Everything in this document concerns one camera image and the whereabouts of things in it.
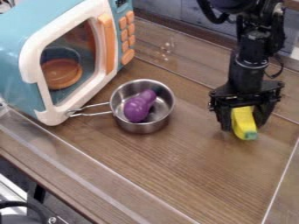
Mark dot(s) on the purple toy eggplant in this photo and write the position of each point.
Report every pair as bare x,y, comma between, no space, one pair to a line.
138,106

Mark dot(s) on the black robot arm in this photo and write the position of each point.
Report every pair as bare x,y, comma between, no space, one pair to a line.
260,25

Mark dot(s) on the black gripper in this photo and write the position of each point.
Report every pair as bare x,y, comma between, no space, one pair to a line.
246,89

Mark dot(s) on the blue toy microwave oven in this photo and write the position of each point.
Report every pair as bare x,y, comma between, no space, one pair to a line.
91,31

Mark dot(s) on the yellow toy banana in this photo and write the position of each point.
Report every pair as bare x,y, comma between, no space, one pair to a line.
244,123

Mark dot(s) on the silver metal pot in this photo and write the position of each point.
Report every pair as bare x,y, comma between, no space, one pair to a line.
160,112

